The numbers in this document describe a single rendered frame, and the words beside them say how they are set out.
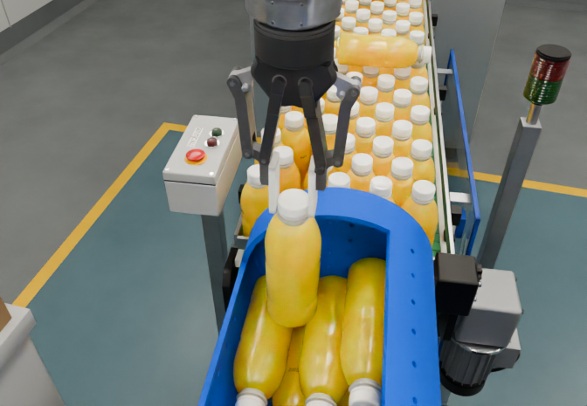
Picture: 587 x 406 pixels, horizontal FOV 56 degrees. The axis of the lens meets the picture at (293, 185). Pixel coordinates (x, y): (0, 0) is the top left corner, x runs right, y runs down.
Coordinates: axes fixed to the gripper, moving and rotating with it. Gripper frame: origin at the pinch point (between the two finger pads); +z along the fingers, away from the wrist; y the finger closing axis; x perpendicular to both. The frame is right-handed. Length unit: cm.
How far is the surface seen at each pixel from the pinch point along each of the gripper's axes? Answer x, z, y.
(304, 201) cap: 0.2, 2.3, 1.3
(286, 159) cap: 33.2, 21.5, -6.5
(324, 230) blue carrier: 10.6, 16.8, 3.1
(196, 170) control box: 28.1, 22.3, -22.4
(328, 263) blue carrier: 10.6, 23.8, 4.1
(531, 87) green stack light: 53, 13, 39
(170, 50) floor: 293, 133, -132
